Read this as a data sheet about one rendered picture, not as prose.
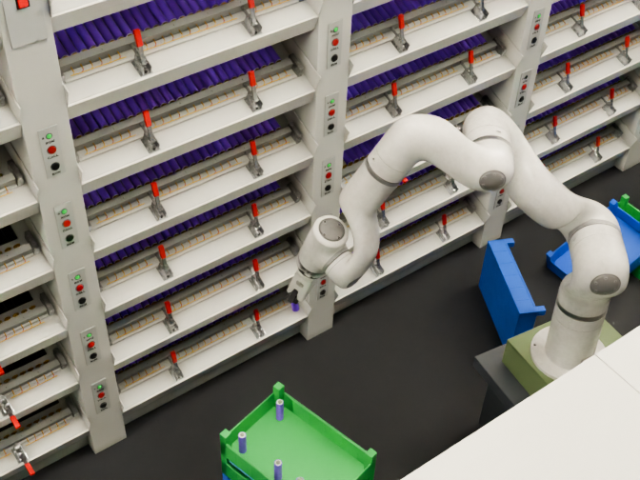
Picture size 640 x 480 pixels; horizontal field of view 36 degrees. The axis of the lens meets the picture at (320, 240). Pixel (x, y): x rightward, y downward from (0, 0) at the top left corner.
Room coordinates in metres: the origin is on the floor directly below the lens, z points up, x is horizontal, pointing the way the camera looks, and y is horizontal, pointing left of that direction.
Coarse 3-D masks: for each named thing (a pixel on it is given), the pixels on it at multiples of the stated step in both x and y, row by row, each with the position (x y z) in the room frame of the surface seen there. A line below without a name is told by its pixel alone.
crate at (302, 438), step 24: (264, 408) 1.41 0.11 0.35; (288, 408) 1.43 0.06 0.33; (264, 432) 1.36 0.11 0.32; (288, 432) 1.36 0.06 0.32; (312, 432) 1.36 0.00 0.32; (336, 432) 1.33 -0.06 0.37; (240, 456) 1.26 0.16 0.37; (264, 456) 1.29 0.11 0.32; (288, 456) 1.29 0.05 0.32; (312, 456) 1.30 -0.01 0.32; (336, 456) 1.30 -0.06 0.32; (360, 456) 1.29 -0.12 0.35
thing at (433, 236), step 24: (432, 216) 2.31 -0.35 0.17; (456, 216) 2.35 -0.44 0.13; (480, 216) 2.36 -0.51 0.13; (384, 240) 2.20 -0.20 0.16; (408, 240) 2.23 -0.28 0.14; (432, 240) 2.25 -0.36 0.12; (456, 240) 2.29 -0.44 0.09; (384, 264) 2.13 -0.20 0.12; (408, 264) 2.15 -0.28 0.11; (336, 288) 2.02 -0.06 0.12; (360, 288) 2.04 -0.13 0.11
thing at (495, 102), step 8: (488, 88) 2.41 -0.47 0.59; (480, 96) 2.42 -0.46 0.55; (488, 96) 2.41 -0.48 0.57; (496, 96) 2.38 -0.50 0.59; (480, 104) 2.40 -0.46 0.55; (488, 104) 2.38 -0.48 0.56; (496, 104) 2.38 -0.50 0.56; (416, 168) 2.15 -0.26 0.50; (424, 168) 2.18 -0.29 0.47; (344, 184) 2.03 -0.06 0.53
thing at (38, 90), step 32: (0, 0) 1.49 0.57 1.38; (0, 64) 1.53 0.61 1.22; (32, 64) 1.52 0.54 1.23; (32, 96) 1.51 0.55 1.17; (64, 96) 1.54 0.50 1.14; (32, 128) 1.50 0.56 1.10; (64, 128) 1.54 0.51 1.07; (32, 160) 1.49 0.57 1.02; (64, 160) 1.53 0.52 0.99; (64, 192) 1.52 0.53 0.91; (64, 256) 1.51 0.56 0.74; (64, 288) 1.50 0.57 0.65; (96, 288) 1.54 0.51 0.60; (96, 320) 1.53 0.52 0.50; (96, 416) 1.50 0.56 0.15; (96, 448) 1.49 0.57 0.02
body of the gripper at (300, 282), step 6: (300, 270) 1.62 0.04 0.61; (294, 276) 1.62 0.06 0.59; (300, 276) 1.61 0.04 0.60; (306, 276) 1.61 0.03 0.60; (294, 282) 1.61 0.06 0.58; (300, 282) 1.61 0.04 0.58; (306, 282) 1.60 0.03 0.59; (312, 282) 1.60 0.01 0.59; (288, 288) 1.63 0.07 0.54; (294, 288) 1.61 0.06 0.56; (300, 288) 1.60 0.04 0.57; (306, 288) 1.60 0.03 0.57; (300, 294) 1.61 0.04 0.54; (306, 294) 1.61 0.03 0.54; (300, 300) 1.61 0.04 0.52
